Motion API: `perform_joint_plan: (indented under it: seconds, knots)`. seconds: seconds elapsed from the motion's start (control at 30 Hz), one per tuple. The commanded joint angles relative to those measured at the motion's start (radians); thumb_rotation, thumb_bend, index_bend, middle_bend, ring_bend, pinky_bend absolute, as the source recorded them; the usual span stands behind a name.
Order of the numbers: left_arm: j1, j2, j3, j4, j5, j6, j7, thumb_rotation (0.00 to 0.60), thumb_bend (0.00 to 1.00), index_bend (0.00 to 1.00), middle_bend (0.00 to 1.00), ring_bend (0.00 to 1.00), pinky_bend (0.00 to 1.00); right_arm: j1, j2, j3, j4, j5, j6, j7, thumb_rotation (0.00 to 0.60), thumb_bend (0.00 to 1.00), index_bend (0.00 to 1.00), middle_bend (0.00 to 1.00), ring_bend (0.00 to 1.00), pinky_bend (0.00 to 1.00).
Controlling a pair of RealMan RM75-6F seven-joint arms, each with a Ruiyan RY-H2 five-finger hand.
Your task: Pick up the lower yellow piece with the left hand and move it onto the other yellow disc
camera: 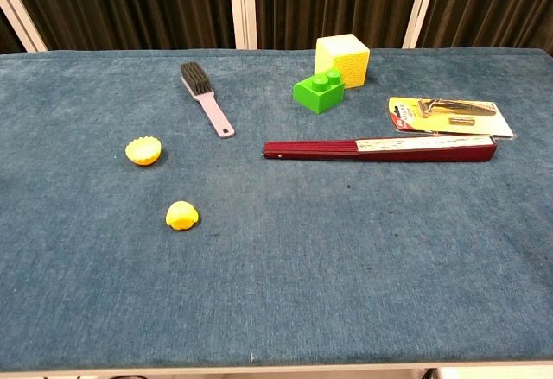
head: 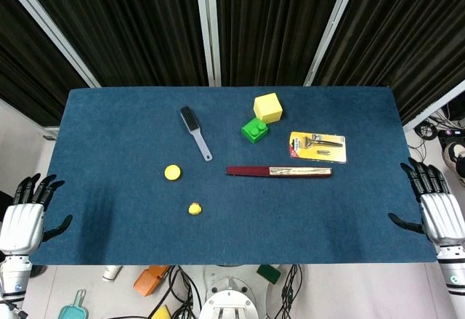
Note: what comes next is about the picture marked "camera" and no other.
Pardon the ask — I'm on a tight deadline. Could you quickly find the green toy building block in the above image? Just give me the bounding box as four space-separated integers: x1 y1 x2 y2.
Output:
292 67 346 116

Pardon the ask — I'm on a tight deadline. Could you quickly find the yellow small toy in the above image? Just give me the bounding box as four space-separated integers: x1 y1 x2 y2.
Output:
165 199 200 231

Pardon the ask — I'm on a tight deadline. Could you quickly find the folded dark red hand fan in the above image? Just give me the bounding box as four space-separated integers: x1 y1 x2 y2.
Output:
262 135 499 164

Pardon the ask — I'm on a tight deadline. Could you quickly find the blue velvet table cloth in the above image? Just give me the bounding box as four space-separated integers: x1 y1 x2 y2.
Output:
0 47 553 374

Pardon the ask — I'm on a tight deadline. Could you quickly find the yellow cube block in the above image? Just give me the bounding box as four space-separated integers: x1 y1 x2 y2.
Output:
314 33 372 90

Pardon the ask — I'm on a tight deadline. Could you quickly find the yellow fluted tart cup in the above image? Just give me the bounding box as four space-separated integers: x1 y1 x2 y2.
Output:
124 136 164 167

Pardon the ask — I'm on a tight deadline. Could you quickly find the packaged metal peeler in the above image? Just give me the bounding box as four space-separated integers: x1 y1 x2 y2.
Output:
387 96 518 140

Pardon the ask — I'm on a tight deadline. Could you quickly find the dark pleated curtain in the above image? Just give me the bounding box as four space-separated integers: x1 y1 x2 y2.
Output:
0 0 553 54

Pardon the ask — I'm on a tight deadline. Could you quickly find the pink handled black bristle brush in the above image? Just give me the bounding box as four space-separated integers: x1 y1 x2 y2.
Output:
179 61 237 140

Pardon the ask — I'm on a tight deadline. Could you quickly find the white frame post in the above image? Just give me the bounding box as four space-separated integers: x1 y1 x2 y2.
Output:
0 0 48 54
401 0 442 49
226 0 259 50

